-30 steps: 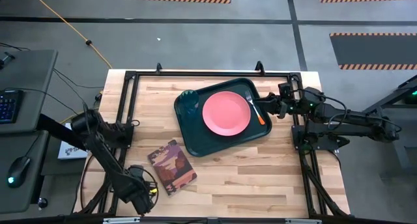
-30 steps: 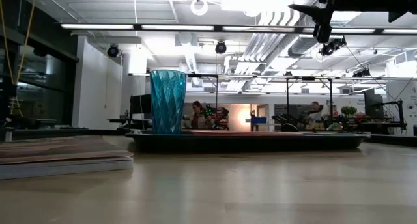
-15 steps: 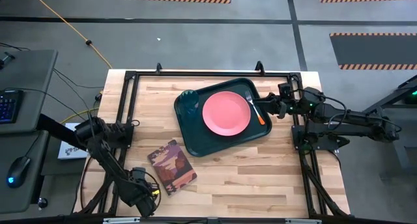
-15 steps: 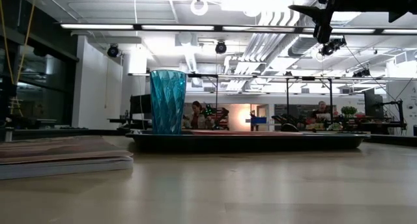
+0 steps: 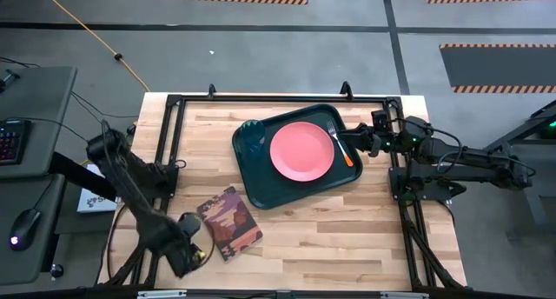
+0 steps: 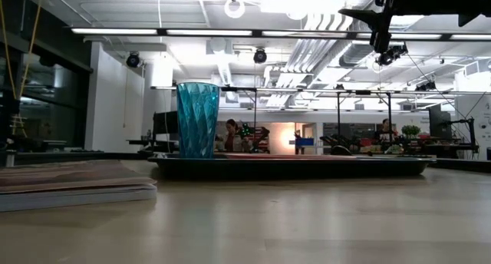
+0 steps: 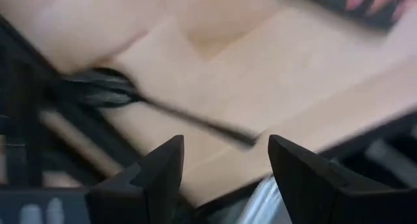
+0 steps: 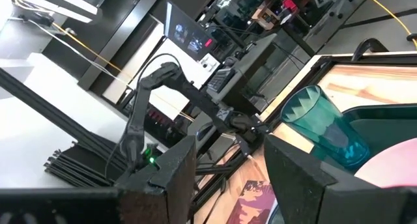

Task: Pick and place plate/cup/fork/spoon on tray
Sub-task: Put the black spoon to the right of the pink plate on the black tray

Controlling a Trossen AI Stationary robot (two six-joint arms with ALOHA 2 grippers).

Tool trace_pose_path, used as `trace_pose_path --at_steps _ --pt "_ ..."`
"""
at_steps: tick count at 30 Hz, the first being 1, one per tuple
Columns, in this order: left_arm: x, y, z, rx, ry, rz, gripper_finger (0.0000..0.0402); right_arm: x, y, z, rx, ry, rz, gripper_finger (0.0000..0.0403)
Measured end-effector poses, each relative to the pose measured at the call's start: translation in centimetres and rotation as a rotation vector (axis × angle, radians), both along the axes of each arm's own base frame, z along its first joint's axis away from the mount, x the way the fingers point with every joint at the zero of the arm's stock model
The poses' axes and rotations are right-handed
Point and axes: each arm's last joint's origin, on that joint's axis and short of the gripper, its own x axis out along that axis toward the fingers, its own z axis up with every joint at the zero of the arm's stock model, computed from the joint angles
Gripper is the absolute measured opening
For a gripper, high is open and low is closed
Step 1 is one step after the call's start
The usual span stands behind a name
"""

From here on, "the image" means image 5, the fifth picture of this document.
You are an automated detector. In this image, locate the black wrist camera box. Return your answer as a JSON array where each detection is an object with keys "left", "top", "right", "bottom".
[
  {"left": 176, "top": 212, "right": 203, "bottom": 238},
  {"left": 370, "top": 109, "right": 391, "bottom": 130}
]

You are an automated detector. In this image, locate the grey desk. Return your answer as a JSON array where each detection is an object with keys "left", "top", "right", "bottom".
[{"left": 0, "top": 65, "right": 78, "bottom": 287}]

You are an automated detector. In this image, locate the black backlit keyboard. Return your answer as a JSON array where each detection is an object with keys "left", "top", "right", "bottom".
[{"left": 0, "top": 119, "right": 33, "bottom": 167}]

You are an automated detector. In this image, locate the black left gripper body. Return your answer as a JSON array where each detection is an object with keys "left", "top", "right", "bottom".
[{"left": 164, "top": 234, "right": 208, "bottom": 269}]

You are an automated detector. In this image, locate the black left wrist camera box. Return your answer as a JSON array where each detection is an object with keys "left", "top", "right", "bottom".
[{"left": 176, "top": 212, "right": 203, "bottom": 238}]

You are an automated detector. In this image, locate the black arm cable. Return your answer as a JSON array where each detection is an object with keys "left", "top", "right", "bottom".
[
  {"left": 401, "top": 117, "right": 464, "bottom": 175},
  {"left": 106, "top": 203, "right": 217, "bottom": 285}
]

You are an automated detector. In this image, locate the pink round plate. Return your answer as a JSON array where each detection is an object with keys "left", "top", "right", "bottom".
[{"left": 268, "top": 121, "right": 336, "bottom": 183}]

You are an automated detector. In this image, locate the black support beam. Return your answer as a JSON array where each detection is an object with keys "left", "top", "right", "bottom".
[{"left": 47, "top": 150, "right": 121, "bottom": 203}]

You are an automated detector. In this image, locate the dark green plastic tray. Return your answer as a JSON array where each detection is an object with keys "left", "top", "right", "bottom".
[{"left": 231, "top": 103, "right": 364, "bottom": 210}]

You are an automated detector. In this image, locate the black computer mouse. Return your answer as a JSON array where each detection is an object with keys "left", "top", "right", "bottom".
[{"left": 9, "top": 208, "right": 42, "bottom": 252}]

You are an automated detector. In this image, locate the white printed box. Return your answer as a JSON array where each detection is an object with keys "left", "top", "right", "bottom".
[{"left": 76, "top": 163, "right": 119, "bottom": 215}]

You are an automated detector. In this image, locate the green lit device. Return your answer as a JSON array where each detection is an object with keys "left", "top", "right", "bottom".
[{"left": 538, "top": 116, "right": 556, "bottom": 140}]

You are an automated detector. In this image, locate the black metal table frame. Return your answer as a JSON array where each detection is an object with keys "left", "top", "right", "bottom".
[{"left": 97, "top": 80, "right": 469, "bottom": 299}]

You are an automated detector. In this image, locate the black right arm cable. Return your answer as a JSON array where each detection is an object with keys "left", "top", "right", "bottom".
[{"left": 401, "top": 117, "right": 464, "bottom": 175}]

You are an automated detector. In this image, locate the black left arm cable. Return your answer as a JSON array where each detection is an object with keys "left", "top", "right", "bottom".
[{"left": 106, "top": 203, "right": 217, "bottom": 285}]

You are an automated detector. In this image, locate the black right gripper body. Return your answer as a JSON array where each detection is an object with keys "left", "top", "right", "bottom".
[{"left": 367, "top": 123, "right": 414, "bottom": 158}]

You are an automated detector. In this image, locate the yellow cable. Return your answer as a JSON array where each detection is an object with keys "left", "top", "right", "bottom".
[{"left": 36, "top": 0, "right": 151, "bottom": 93}]

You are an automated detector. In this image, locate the black desk clamp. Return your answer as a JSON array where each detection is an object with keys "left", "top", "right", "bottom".
[{"left": 0, "top": 69, "right": 21, "bottom": 94}]

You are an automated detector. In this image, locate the teal faceted translucent cup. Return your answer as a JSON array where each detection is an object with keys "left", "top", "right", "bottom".
[{"left": 240, "top": 119, "right": 267, "bottom": 156}]

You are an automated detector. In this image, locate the black floor cable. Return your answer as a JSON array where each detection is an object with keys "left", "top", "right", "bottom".
[{"left": 69, "top": 90, "right": 141, "bottom": 119}]

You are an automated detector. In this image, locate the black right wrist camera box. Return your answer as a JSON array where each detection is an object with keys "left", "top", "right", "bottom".
[{"left": 370, "top": 109, "right": 391, "bottom": 130}]

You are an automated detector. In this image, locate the silver fork orange handle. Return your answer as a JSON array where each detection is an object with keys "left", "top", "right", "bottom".
[{"left": 326, "top": 119, "right": 354, "bottom": 168}]

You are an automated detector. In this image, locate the silver metal bracket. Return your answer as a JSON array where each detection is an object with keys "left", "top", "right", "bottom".
[
  {"left": 379, "top": 291, "right": 431, "bottom": 299},
  {"left": 136, "top": 289, "right": 189, "bottom": 299}
]

